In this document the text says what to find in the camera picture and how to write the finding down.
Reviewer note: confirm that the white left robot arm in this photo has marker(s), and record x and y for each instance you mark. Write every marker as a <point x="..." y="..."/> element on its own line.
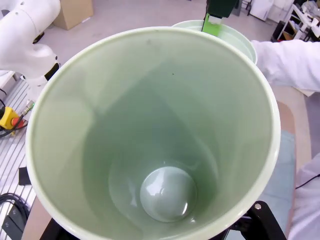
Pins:
<point x="22" y="32"/>

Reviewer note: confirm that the cardboard box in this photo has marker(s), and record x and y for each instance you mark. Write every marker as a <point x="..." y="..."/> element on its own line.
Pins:
<point x="73" y="12"/>

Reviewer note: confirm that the white cabinet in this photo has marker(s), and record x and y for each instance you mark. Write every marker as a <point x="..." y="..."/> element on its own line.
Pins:
<point x="267" y="10"/>

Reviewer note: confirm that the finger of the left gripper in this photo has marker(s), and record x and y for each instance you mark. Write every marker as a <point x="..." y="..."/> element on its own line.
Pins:
<point x="212" y="23"/>

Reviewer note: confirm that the light green bowl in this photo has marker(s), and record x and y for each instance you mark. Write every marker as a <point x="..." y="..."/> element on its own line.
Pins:
<point x="237" y="41"/>

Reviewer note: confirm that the light green tall cup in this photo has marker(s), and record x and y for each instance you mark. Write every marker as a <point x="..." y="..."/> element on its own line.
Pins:
<point x="150" y="100"/>

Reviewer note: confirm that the white shelf rack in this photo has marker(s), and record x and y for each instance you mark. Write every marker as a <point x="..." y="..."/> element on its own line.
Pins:
<point x="305" y="17"/>

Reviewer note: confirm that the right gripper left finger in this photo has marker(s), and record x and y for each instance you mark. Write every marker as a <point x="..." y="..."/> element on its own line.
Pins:
<point x="56" y="232"/>

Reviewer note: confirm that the yellow emergency stop box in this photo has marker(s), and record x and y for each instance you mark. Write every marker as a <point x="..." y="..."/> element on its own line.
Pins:
<point x="7" y="117"/>

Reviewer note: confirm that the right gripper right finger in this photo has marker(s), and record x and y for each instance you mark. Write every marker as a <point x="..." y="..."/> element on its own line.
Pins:
<point x="265" y="221"/>

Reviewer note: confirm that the small black box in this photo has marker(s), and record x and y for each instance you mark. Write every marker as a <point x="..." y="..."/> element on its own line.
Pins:
<point x="24" y="176"/>

